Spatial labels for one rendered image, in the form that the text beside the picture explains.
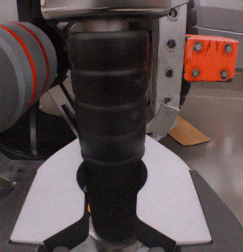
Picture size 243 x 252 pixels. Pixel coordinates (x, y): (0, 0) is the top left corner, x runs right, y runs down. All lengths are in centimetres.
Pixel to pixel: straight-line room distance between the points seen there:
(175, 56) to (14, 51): 22
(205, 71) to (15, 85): 26
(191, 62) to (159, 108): 9
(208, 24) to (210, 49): 49
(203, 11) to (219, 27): 8
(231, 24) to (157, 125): 61
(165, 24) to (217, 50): 9
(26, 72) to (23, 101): 3
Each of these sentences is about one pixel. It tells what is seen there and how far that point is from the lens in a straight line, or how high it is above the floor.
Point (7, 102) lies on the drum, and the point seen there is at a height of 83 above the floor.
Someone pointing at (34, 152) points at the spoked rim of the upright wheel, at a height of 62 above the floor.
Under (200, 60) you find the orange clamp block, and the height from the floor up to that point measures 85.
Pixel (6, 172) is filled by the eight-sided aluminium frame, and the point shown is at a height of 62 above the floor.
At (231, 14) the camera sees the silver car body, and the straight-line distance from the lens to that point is 86.
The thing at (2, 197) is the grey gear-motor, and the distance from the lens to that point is 77.
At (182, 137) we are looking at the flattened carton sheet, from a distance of 177.
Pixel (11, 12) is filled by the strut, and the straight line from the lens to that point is 34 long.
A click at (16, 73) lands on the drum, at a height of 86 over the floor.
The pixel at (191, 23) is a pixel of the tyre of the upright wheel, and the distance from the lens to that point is 40.
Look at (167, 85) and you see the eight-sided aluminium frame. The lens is 32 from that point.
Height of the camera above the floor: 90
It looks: 28 degrees down
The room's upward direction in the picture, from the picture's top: 1 degrees counter-clockwise
